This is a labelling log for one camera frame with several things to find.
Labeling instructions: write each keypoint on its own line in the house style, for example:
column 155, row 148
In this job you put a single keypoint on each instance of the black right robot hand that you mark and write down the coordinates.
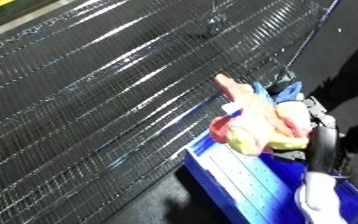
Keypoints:
column 323, row 146

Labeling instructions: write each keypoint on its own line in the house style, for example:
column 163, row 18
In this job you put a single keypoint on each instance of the pink and yellow soft toy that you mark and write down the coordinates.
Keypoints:
column 258, row 123

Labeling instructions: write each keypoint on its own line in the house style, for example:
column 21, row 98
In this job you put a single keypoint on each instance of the pale right robot arm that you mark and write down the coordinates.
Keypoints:
column 320, row 200

